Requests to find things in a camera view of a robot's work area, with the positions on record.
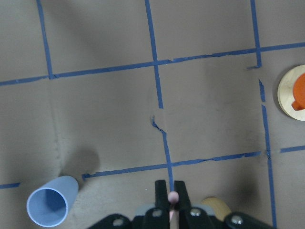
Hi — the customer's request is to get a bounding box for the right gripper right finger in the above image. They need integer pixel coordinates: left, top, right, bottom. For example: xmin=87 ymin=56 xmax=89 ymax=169
xmin=174 ymin=181 xmax=273 ymax=229

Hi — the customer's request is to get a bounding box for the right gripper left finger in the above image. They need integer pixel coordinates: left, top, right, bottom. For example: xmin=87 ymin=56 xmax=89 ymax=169
xmin=90 ymin=180 xmax=170 ymax=229

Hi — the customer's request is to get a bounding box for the pink chopstick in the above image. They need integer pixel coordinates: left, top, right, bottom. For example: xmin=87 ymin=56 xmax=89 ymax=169
xmin=167 ymin=191 xmax=179 ymax=220

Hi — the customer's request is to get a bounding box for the blue plastic cup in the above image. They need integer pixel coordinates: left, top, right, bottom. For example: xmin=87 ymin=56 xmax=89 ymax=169
xmin=26 ymin=176 xmax=79 ymax=228

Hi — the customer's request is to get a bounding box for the bamboo cylinder holder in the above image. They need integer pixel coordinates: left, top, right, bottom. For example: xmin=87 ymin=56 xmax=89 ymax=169
xmin=201 ymin=197 xmax=232 ymax=221

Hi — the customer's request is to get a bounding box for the wooden mug tree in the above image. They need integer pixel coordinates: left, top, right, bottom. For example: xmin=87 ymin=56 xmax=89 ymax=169
xmin=277 ymin=65 xmax=305 ymax=121

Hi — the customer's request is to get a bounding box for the red mug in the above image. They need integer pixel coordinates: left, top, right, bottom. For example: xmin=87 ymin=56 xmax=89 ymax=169
xmin=292 ymin=74 xmax=305 ymax=111

